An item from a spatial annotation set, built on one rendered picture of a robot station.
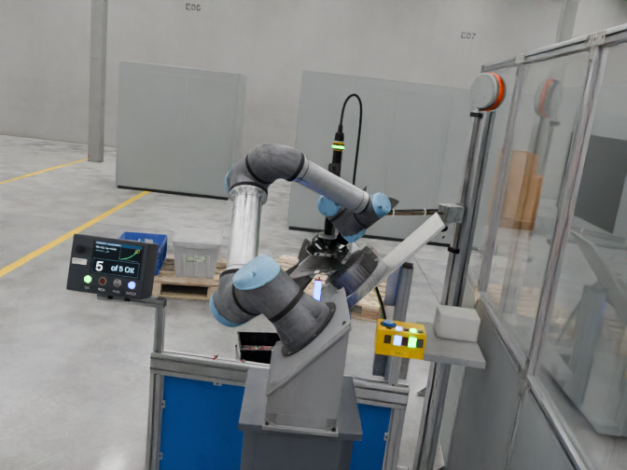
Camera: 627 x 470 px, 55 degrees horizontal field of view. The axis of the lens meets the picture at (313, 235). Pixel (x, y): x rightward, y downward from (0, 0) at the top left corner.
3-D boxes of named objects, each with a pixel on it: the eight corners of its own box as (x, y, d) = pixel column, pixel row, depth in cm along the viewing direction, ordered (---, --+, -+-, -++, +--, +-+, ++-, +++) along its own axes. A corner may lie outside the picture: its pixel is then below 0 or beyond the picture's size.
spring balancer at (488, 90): (477, 110, 265) (465, 108, 261) (482, 73, 261) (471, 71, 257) (504, 113, 251) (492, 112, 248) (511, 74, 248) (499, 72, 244)
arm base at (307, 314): (331, 322, 147) (304, 293, 146) (285, 359, 150) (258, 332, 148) (329, 300, 162) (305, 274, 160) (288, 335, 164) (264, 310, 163)
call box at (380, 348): (419, 352, 206) (424, 324, 204) (422, 365, 197) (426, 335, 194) (373, 345, 207) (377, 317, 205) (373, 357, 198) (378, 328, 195)
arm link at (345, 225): (368, 235, 196) (346, 209, 195) (345, 248, 204) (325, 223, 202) (377, 223, 202) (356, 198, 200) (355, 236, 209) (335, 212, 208)
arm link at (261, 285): (285, 310, 146) (248, 270, 143) (256, 326, 155) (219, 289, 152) (307, 280, 154) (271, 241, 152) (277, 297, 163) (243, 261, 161)
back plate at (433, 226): (322, 306, 281) (320, 304, 281) (434, 208, 266) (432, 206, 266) (313, 352, 229) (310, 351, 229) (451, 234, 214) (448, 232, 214)
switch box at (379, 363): (406, 380, 262) (413, 333, 257) (371, 375, 263) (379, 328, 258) (404, 370, 271) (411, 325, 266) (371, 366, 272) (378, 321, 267)
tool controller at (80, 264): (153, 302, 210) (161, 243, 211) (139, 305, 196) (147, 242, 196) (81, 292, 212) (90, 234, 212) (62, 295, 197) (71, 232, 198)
